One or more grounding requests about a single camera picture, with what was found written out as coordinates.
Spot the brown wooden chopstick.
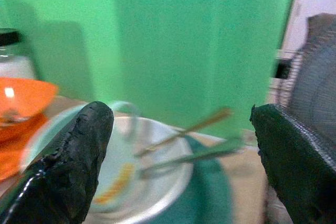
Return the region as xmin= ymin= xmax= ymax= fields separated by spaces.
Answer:
xmin=134 ymin=107 xmax=232 ymax=157

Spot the glass jar with black lid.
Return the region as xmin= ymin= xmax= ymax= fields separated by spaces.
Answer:
xmin=0 ymin=28 xmax=37 ymax=80

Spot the black wire fan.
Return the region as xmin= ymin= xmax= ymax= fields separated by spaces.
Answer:
xmin=275 ymin=13 xmax=336 ymax=143

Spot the silver metal pan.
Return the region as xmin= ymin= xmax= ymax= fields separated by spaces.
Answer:
xmin=83 ymin=117 xmax=195 ymax=224

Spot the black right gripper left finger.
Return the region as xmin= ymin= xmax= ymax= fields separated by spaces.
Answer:
xmin=0 ymin=100 xmax=114 ymax=224

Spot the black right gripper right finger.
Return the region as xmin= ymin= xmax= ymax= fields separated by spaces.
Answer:
xmin=249 ymin=104 xmax=336 ymax=224

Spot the orange plate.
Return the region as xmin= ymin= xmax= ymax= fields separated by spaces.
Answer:
xmin=0 ymin=113 xmax=49 ymax=182

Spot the green chopstick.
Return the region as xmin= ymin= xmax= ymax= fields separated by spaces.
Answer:
xmin=139 ymin=136 xmax=246 ymax=179

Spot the orange plastic bowl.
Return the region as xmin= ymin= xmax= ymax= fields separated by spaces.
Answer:
xmin=0 ymin=77 xmax=59 ymax=126

